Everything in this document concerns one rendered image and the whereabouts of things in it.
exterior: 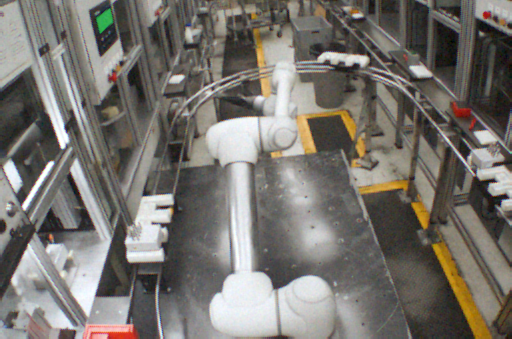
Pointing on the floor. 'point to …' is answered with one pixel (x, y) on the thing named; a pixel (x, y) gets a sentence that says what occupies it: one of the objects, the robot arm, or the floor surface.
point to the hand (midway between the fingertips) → (221, 96)
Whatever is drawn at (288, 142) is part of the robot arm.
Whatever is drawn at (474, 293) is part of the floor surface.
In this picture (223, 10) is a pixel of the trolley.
